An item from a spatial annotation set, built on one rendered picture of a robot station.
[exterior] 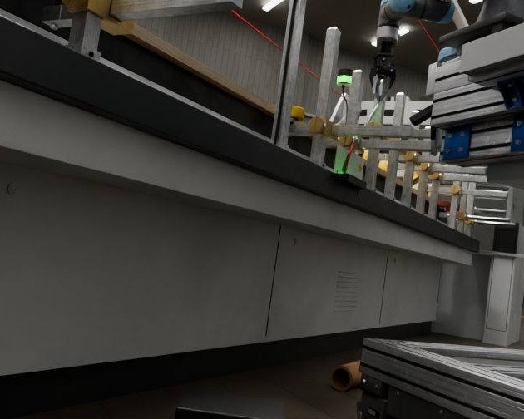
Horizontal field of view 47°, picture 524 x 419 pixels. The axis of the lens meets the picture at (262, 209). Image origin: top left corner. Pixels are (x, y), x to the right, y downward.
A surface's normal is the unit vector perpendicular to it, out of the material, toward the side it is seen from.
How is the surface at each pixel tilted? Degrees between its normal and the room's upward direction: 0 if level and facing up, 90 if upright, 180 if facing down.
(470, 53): 90
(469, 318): 90
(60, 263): 90
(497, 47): 90
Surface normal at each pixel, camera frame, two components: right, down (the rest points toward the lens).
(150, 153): 0.86, 0.08
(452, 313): -0.49, -0.13
